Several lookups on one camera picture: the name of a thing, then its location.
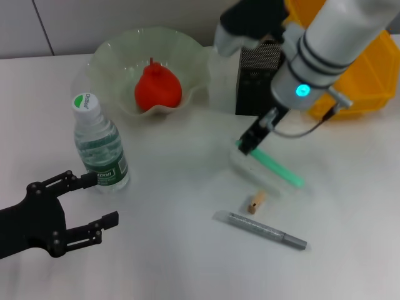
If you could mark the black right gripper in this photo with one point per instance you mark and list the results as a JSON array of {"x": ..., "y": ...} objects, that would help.
[{"x": 262, "y": 129}]

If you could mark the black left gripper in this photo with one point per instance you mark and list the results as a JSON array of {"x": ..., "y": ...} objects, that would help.
[{"x": 34, "y": 222}]

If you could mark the mint green pen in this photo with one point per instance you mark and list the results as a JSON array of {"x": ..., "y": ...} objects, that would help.
[{"x": 275, "y": 165}]

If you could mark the small beige wooden block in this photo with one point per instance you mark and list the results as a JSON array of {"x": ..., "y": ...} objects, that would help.
[{"x": 257, "y": 203}]

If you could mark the clear green-label water bottle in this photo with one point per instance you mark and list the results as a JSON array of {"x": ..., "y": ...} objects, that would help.
[{"x": 100, "y": 147}]

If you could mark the grey marker pen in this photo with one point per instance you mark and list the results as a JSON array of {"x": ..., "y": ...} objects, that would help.
[{"x": 250, "y": 222}]

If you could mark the red-orange toy orange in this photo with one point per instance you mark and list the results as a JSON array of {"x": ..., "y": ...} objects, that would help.
[{"x": 156, "y": 90}]

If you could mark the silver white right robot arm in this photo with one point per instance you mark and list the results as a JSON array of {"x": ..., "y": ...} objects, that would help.
[{"x": 328, "y": 47}]

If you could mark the black mesh pen holder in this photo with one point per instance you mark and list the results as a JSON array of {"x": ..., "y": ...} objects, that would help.
[{"x": 253, "y": 93}]

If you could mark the pale green glass fruit plate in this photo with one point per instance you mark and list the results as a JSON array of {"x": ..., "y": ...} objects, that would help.
[{"x": 125, "y": 56}]

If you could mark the yellow plastic bin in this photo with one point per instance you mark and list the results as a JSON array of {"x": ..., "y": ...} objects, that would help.
[{"x": 375, "y": 78}]

